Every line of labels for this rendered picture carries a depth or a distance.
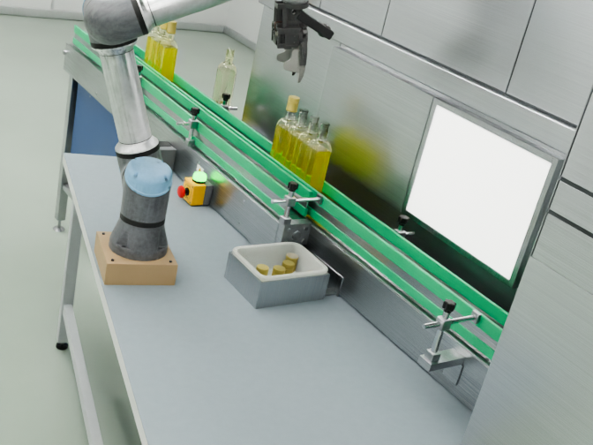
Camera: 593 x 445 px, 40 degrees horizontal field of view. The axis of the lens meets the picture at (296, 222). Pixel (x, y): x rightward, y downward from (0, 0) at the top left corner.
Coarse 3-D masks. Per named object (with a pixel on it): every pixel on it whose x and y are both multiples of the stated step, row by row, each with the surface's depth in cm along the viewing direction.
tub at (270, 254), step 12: (240, 252) 221; (252, 252) 223; (264, 252) 225; (276, 252) 228; (288, 252) 230; (300, 252) 229; (252, 264) 225; (276, 264) 230; (300, 264) 229; (312, 264) 225; (324, 264) 222; (264, 276) 208; (276, 276) 210; (288, 276) 212; (300, 276) 214
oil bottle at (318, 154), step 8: (312, 144) 238; (320, 144) 237; (328, 144) 238; (312, 152) 238; (320, 152) 237; (328, 152) 239; (304, 160) 241; (312, 160) 238; (320, 160) 239; (328, 160) 240; (304, 168) 242; (312, 168) 239; (320, 168) 240; (304, 176) 242; (312, 176) 240; (320, 176) 241; (312, 184) 241; (320, 184) 243; (320, 192) 244
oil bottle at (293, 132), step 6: (294, 126) 246; (300, 126) 246; (288, 132) 248; (294, 132) 245; (300, 132) 245; (288, 138) 248; (294, 138) 245; (288, 144) 248; (294, 144) 246; (288, 150) 249; (294, 150) 247; (282, 156) 251; (288, 156) 249; (282, 162) 251; (288, 162) 249; (288, 168) 249
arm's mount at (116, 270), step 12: (96, 240) 217; (108, 240) 215; (96, 252) 217; (108, 252) 209; (168, 252) 216; (108, 264) 203; (120, 264) 205; (132, 264) 206; (144, 264) 207; (156, 264) 208; (168, 264) 210; (108, 276) 205; (120, 276) 206; (132, 276) 207; (144, 276) 209; (156, 276) 210; (168, 276) 211
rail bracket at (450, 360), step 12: (444, 312) 180; (432, 324) 179; (444, 324) 180; (432, 348) 184; (420, 360) 186; (432, 360) 184; (444, 360) 186; (456, 360) 188; (444, 372) 194; (456, 372) 191; (456, 384) 192
